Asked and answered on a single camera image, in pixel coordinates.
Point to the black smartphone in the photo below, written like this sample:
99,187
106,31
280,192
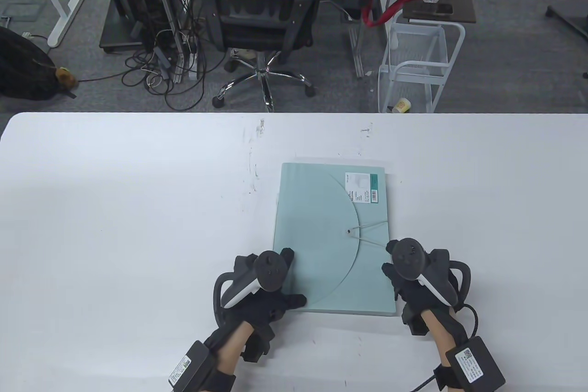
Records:
434,8

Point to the aluminium frame stand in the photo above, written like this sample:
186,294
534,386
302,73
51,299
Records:
170,10

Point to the paper cup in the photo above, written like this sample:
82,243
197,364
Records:
402,106

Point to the person's right forearm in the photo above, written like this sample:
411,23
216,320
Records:
438,334

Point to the person's left forearm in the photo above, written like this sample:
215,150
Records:
234,343

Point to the person's left thumb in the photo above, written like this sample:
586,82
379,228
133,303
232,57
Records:
295,301

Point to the person's left hand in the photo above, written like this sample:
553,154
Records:
268,304

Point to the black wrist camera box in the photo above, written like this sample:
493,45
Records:
190,364
475,362

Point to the person's right thumb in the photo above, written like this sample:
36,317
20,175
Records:
389,273

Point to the grey floor outlet cover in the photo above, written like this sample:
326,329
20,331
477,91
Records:
20,10

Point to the black bag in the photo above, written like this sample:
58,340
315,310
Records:
27,65

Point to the black white controller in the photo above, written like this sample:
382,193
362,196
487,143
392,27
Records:
268,270
411,258

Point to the person's right hand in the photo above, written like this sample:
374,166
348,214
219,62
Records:
409,293

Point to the black furniture base leg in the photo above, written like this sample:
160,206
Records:
569,19

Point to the light green document folder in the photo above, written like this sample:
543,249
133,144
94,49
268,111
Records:
321,226

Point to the black office chair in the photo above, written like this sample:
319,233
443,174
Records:
262,1

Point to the aluminium rail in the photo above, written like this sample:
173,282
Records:
357,52

